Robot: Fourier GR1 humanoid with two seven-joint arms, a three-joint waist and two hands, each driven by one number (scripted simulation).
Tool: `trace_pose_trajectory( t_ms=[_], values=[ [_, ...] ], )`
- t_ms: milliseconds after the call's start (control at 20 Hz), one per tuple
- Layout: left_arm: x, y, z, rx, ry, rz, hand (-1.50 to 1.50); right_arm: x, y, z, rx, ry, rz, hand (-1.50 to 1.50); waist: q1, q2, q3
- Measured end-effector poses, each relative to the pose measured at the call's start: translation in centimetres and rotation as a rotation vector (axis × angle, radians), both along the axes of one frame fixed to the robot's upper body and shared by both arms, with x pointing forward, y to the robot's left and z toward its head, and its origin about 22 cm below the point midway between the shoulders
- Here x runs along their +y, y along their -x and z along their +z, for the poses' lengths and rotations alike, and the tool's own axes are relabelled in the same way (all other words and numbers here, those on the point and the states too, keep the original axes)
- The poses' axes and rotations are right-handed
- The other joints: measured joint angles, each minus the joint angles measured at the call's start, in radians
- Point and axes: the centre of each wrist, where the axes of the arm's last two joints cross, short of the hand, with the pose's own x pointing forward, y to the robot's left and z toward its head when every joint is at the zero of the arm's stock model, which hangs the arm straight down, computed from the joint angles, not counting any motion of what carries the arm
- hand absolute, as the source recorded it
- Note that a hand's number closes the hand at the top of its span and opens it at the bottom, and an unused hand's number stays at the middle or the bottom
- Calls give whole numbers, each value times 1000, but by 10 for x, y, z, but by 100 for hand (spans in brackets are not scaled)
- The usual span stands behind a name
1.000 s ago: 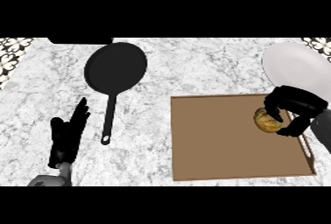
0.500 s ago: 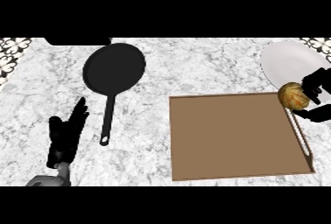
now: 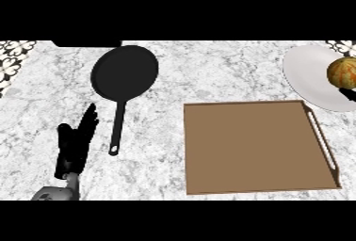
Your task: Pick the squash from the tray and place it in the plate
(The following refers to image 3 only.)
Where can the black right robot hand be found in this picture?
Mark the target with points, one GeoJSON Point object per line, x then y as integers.
{"type": "Point", "coordinates": [349, 94]}

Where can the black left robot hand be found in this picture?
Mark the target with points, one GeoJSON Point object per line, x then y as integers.
{"type": "Point", "coordinates": [74, 144]}

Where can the orange green squash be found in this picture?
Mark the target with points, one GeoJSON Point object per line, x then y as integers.
{"type": "Point", "coordinates": [343, 72]}

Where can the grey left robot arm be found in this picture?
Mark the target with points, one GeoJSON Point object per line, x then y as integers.
{"type": "Point", "coordinates": [62, 190]}

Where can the white plate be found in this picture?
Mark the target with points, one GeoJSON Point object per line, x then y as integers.
{"type": "Point", "coordinates": [311, 78]}

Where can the brown wooden tray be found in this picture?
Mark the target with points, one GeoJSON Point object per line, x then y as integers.
{"type": "Point", "coordinates": [257, 147]}

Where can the black frying pan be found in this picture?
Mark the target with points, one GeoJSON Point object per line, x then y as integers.
{"type": "Point", "coordinates": [125, 73]}

